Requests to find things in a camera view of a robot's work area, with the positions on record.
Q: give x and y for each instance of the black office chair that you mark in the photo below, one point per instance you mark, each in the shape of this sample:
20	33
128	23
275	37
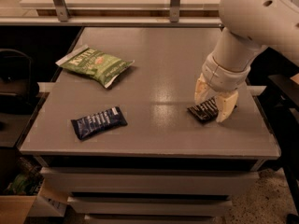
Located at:
18	88

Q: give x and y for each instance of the blue rxbar bar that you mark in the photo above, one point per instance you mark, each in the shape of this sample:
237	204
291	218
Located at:
93	124

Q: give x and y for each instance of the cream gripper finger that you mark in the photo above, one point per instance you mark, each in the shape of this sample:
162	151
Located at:
202	90
225	102

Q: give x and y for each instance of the middle metal shelf bracket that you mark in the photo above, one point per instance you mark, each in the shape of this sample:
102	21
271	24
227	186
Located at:
174	10

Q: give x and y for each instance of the cardboard box with snacks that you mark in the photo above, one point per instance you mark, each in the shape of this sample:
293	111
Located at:
29	194

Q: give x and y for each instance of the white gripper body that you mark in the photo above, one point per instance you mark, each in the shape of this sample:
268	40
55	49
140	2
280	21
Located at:
221	76

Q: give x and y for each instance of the green jalapeno chip bag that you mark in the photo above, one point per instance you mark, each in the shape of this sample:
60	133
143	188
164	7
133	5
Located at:
94	63

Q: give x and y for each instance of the left metal shelf bracket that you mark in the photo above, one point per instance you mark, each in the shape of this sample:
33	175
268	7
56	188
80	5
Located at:
61	10

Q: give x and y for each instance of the grey drawer cabinet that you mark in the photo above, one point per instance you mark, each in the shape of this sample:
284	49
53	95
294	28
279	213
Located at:
163	167

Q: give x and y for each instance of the metal shelf bracket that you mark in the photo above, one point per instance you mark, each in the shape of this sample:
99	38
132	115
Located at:
61	10
174	10

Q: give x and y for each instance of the black rxbar chocolate bar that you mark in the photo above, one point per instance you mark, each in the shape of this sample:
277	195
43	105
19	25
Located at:
206	111

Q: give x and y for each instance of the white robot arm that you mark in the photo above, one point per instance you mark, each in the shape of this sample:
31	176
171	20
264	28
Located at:
250	27

